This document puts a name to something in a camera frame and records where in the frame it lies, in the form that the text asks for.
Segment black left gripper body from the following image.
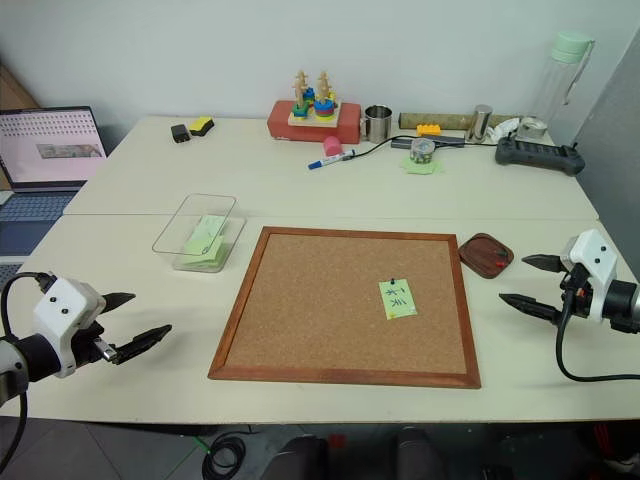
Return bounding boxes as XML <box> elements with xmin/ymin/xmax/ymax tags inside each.
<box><xmin>63</xmin><ymin>321</ymin><xmax>122</xmax><ymax>370</ymax></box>

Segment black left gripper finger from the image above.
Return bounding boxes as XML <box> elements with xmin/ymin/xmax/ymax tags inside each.
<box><xmin>113</xmin><ymin>324</ymin><xmax>174</xmax><ymax>365</ymax></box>
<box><xmin>101</xmin><ymin>292</ymin><xmax>138</xmax><ymax>317</ymax></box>

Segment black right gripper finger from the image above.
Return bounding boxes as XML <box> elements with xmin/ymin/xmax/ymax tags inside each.
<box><xmin>521</xmin><ymin>253</ymin><xmax>570</xmax><ymax>275</ymax></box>
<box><xmin>497</xmin><ymin>292</ymin><xmax>565</xmax><ymax>327</ymax></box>

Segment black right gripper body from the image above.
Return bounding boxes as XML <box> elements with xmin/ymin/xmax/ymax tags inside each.
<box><xmin>559</xmin><ymin>261</ymin><xmax>594</xmax><ymax>320</ymax></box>

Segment green handwritten sticky note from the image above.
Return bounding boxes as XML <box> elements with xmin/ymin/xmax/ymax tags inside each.
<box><xmin>378</xmin><ymin>279</ymin><xmax>419</xmax><ymax>321</ymax></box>

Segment wood framed cork board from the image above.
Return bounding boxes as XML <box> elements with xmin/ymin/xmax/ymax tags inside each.
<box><xmin>207</xmin><ymin>226</ymin><xmax>483</xmax><ymax>390</ymax></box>

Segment dark wooden tray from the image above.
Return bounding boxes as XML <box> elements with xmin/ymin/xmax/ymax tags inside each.
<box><xmin>457</xmin><ymin>232</ymin><xmax>516</xmax><ymax>280</ymax></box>

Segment clear plastic box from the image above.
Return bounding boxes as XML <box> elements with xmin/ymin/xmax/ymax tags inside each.
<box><xmin>151</xmin><ymin>192</ymin><xmax>248</xmax><ymax>274</ymax></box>

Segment stack of green notes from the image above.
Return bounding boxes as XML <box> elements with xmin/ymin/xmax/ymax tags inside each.
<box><xmin>182</xmin><ymin>214</ymin><xmax>227</xmax><ymax>269</ymax></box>

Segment black handheld controller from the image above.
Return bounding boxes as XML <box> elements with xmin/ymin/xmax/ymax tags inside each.
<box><xmin>494</xmin><ymin>136</ymin><xmax>587</xmax><ymax>178</ymax></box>

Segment grey partition panel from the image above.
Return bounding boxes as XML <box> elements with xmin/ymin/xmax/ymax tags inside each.
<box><xmin>571</xmin><ymin>29</ymin><xmax>640</xmax><ymax>282</ymax></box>

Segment crumpled white cloth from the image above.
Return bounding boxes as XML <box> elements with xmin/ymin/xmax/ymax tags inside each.
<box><xmin>486</xmin><ymin>117</ymin><xmax>524</xmax><ymax>145</ymax></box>

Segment tall steel cylinder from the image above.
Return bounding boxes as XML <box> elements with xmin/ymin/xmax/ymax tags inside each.
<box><xmin>471</xmin><ymin>103</ymin><xmax>495</xmax><ymax>145</ymax></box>

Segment grey usb hub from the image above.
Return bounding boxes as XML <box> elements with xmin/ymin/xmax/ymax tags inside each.
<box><xmin>390</xmin><ymin>135</ymin><xmax>467</xmax><ymax>150</ymax></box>

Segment green paper pieces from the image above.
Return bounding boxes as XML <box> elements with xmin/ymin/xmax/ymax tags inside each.
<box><xmin>399</xmin><ymin>156</ymin><xmax>448</xmax><ymax>177</ymax></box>

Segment patterned tape roll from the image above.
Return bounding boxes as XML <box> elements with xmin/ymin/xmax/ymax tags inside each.
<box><xmin>409</xmin><ymin>137</ymin><xmax>435</xmax><ymax>165</ymax></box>

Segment open laptop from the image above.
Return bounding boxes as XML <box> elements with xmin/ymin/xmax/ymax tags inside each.
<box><xmin>0</xmin><ymin>105</ymin><xmax>109</xmax><ymax>257</ymax></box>

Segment clear bottle green lid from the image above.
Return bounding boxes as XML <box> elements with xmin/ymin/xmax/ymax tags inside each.
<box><xmin>528</xmin><ymin>30</ymin><xmax>597</xmax><ymax>134</ymax></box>

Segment yellow and black eraser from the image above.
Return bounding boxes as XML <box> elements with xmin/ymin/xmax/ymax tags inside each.
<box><xmin>188</xmin><ymin>115</ymin><xmax>217</xmax><ymax>138</ymax></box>

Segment dark rounded shape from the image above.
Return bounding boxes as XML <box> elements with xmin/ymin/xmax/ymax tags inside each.
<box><xmin>271</xmin><ymin>433</ymin><xmax>330</xmax><ymax>480</ymax></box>

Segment stainless steel cup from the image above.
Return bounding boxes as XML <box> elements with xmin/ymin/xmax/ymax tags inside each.
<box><xmin>363</xmin><ymin>104</ymin><xmax>393</xmax><ymax>143</ymax></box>

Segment brown cardboard piece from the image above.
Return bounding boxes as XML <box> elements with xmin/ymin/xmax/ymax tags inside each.
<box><xmin>0</xmin><ymin>63</ymin><xmax>44</xmax><ymax>114</ymax></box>

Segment blue whiteboard marker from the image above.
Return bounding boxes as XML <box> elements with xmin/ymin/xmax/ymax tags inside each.
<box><xmin>306</xmin><ymin>148</ymin><xmax>358</xmax><ymax>172</ymax></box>

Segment red rectangular block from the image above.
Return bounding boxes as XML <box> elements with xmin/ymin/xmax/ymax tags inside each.
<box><xmin>265</xmin><ymin>99</ymin><xmax>363</xmax><ymax>144</ymax></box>

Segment wooden colourful stacking toy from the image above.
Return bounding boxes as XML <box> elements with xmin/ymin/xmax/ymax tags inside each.
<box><xmin>287</xmin><ymin>69</ymin><xmax>343</xmax><ymax>129</ymax></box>

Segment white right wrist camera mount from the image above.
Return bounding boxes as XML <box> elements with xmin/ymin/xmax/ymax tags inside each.
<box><xmin>563</xmin><ymin>229</ymin><xmax>618</xmax><ymax>320</ymax></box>

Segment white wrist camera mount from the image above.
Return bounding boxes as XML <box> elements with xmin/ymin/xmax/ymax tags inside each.
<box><xmin>32</xmin><ymin>278</ymin><xmax>108</xmax><ymax>380</ymax></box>
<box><xmin>563</xmin><ymin>229</ymin><xmax>618</xmax><ymax>320</ymax></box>

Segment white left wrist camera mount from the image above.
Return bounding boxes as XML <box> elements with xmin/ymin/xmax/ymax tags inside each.
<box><xmin>32</xmin><ymin>278</ymin><xmax>108</xmax><ymax>380</ymax></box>

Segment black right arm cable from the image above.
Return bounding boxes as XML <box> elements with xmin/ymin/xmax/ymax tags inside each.
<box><xmin>555</xmin><ymin>289</ymin><xmax>640</xmax><ymax>383</ymax></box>

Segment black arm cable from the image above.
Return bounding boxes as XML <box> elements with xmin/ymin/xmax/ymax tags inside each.
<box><xmin>0</xmin><ymin>271</ymin><xmax>54</xmax><ymax>480</ymax></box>
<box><xmin>555</xmin><ymin>289</ymin><xmax>640</xmax><ymax>383</ymax></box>

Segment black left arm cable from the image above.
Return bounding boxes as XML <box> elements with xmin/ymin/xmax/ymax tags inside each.
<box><xmin>0</xmin><ymin>271</ymin><xmax>54</xmax><ymax>480</ymax></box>

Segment black coiled floor cable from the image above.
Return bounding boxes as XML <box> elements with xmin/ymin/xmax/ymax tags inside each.
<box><xmin>201</xmin><ymin>431</ymin><xmax>247</xmax><ymax>477</ymax></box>

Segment thin black table cable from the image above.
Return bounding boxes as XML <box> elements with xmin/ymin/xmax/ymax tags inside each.
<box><xmin>348</xmin><ymin>134</ymin><xmax>422</xmax><ymax>159</ymax></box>

